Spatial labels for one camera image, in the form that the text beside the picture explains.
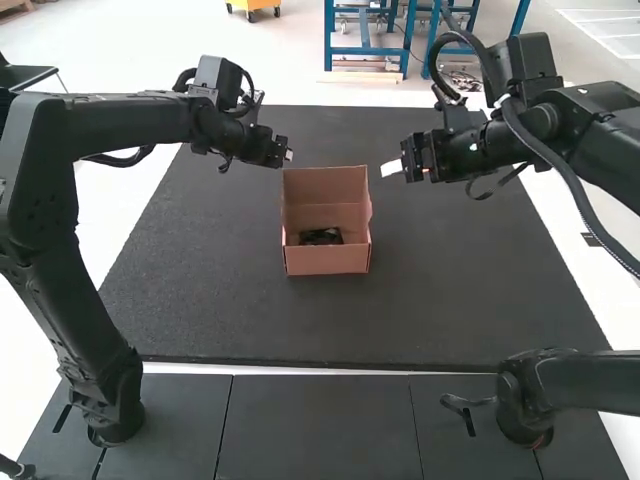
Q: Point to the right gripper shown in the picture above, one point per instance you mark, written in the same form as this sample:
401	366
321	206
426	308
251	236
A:
427	155

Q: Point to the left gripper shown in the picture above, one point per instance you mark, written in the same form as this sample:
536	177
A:
265	147

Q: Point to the cardboard box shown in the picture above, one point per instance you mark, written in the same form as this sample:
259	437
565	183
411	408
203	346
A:
325	257

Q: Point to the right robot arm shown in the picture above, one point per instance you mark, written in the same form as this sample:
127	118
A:
600	125

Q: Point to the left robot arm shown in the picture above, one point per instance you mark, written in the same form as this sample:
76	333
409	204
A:
40	200

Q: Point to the black square fan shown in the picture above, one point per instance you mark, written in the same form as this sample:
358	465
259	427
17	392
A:
320	236

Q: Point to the wooden plank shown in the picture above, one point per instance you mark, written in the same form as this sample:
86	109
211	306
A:
360	78

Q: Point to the blue workbench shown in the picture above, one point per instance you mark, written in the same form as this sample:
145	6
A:
431	45
367	51

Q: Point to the black mat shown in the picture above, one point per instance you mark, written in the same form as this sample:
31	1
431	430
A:
200	275

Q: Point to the yellow cart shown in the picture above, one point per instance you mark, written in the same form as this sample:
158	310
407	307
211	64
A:
255	5

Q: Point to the dark base panel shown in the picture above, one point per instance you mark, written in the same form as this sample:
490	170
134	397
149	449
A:
320	430
450	450
175	425

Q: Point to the wooden pallet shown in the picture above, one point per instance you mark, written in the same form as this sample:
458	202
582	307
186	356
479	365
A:
15	7

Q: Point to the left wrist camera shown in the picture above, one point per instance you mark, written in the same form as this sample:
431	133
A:
252	107

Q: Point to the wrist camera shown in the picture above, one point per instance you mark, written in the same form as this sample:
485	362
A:
252	107
455	115

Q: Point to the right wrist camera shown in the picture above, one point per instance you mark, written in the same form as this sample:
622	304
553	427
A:
455	115

